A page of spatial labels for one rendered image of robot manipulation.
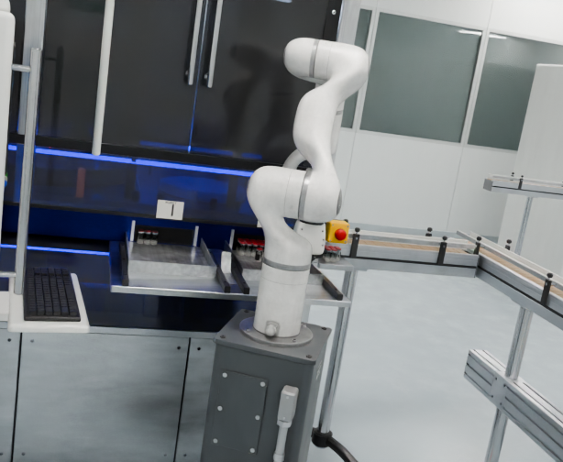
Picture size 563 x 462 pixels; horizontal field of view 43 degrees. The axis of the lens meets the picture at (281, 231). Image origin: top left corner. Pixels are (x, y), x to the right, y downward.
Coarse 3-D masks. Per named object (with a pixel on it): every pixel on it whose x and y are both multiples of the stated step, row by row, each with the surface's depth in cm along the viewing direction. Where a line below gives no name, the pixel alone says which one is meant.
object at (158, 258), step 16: (128, 256) 213; (144, 256) 228; (160, 256) 231; (176, 256) 233; (192, 256) 236; (208, 256) 230; (144, 272) 212; (160, 272) 213; (176, 272) 214; (192, 272) 215; (208, 272) 216
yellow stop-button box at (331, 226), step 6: (330, 222) 250; (336, 222) 251; (342, 222) 253; (330, 228) 250; (336, 228) 250; (342, 228) 251; (348, 228) 251; (330, 234) 250; (330, 240) 251; (336, 240) 251; (342, 240) 252
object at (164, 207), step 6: (162, 204) 234; (168, 204) 235; (174, 204) 235; (180, 204) 236; (162, 210) 235; (168, 210) 235; (174, 210) 236; (180, 210) 236; (156, 216) 235; (162, 216) 235; (168, 216) 236; (174, 216) 236; (180, 216) 237
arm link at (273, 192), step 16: (256, 176) 174; (272, 176) 173; (288, 176) 173; (304, 176) 173; (256, 192) 173; (272, 192) 172; (288, 192) 172; (256, 208) 174; (272, 208) 173; (288, 208) 173; (272, 224) 174; (272, 240) 175; (288, 240) 175; (304, 240) 178; (272, 256) 176; (288, 256) 174; (304, 256) 176
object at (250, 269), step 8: (224, 248) 251; (232, 256) 236; (240, 256) 245; (240, 264) 223; (248, 264) 237; (256, 264) 238; (312, 264) 237; (240, 272) 221; (248, 272) 219; (256, 272) 220; (312, 272) 236; (320, 272) 228; (312, 280) 225; (320, 280) 226
